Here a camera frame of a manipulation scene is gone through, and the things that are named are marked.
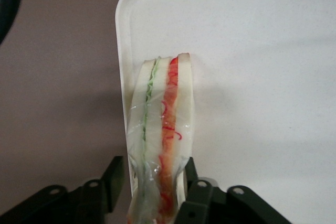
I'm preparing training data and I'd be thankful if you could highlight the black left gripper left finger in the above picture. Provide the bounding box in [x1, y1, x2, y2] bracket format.
[0, 155, 124, 224]

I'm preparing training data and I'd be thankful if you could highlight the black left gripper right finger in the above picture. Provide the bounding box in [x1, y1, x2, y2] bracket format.
[177, 156, 290, 224]

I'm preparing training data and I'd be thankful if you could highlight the triangle sandwich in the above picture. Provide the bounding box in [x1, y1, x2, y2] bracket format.
[127, 52, 196, 224]

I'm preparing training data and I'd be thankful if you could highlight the cream plastic tray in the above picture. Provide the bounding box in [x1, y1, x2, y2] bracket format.
[114, 0, 336, 224]

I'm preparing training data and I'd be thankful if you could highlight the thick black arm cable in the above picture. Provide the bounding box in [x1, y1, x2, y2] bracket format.
[0, 0, 25, 44]

